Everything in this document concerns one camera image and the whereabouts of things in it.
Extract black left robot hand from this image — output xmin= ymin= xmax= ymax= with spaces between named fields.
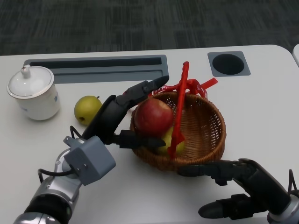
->
xmin=81 ymin=75 xmax=170 ymax=150

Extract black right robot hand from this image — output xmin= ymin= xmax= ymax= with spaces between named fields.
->
xmin=178 ymin=158 xmax=292 ymax=219

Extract red apple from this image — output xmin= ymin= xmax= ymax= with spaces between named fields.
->
xmin=134 ymin=98 xmax=175 ymax=137

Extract brown wicker basket red handle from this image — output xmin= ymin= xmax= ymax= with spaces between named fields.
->
xmin=129 ymin=61 xmax=227 ymax=172

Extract green pear with stem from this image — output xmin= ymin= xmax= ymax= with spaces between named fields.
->
xmin=74 ymin=95 xmax=103 ymax=126

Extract grey slotted table tray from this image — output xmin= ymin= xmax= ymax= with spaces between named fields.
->
xmin=23 ymin=55 xmax=168 ymax=84

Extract yellow-green pear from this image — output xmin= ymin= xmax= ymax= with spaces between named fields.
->
xmin=155 ymin=127 xmax=185 ymax=156

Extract white ceramic cup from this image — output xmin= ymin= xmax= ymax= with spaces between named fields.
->
xmin=8 ymin=81 xmax=61 ymax=121

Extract white ceramic cup lid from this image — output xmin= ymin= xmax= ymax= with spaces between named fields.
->
xmin=7 ymin=64 xmax=55 ymax=98

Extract red printed ribbon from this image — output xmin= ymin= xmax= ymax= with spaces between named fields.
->
xmin=151 ymin=78 xmax=218 ymax=100

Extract grey round cup holder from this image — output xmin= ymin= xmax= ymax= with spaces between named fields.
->
xmin=207 ymin=51 xmax=251 ymax=77

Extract white neighbouring table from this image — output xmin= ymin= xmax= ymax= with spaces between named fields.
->
xmin=292 ymin=43 xmax=299 ymax=66

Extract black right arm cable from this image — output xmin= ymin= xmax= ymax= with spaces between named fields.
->
xmin=286 ymin=168 xmax=299 ymax=197

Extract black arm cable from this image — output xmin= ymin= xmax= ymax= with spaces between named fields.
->
xmin=286 ymin=168 xmax=299 ymax=197
xmin=37 ymin=125 xmax=83 ymax=185

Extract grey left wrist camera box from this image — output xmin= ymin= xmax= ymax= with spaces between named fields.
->
xmin=63 ymin=136 xmax=117 ymax=186

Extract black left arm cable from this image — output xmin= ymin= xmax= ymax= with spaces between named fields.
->
xmin=37 ymin=125 xmax=83 ymax=185

